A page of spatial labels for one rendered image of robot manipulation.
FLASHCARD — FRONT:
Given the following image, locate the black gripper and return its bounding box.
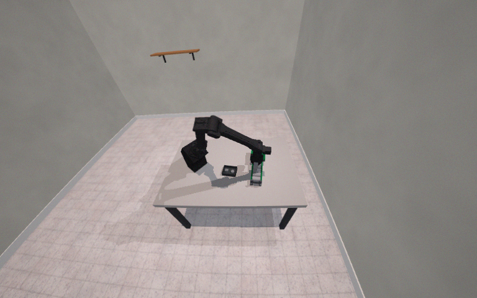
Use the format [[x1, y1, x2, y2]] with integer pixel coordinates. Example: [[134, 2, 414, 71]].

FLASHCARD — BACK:
[[250, 153, 263, 165]]

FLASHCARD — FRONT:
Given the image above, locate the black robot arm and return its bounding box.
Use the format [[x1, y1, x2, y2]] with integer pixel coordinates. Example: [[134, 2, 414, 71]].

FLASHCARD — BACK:
[[189, 115, 271, 158]]

